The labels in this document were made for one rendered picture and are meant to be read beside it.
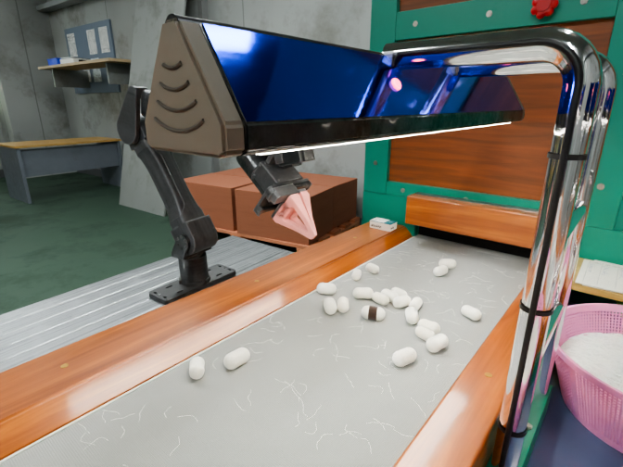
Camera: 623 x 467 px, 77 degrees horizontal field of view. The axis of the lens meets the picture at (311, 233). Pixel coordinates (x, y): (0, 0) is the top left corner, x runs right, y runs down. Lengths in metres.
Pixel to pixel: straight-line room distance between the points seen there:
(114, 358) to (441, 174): 0.78
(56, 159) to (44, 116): 1.98
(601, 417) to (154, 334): 0.57
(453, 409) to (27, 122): 7.17
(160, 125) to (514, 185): 0.81
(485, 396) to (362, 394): 0.14
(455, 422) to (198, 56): 0.39
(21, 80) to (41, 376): 6.90
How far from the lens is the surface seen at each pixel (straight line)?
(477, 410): 0.48
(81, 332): 0.85
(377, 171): 1.07
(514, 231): 0.90
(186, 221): 0.86
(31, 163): 5.45
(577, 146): 0.35
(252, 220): 2.83
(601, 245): 0.94
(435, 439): 0.43
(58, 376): 0.57
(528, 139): 0.94
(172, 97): 0.24
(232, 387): 0.52
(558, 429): 0.64
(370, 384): 0.52
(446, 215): 0.93
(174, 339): 0.58
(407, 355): 0.55
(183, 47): 0.23
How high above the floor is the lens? 1.07
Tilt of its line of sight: 18 degrees down
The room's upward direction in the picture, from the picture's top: straight up
